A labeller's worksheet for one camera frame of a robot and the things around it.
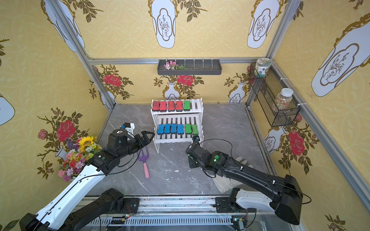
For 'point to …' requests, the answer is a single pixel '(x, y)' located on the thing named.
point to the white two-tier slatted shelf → (177, 121)
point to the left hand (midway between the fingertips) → (146, 136)
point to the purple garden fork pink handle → (144, 158)
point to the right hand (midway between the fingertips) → (193, 155)
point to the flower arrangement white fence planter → (79, 151)
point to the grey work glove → (226, 185)
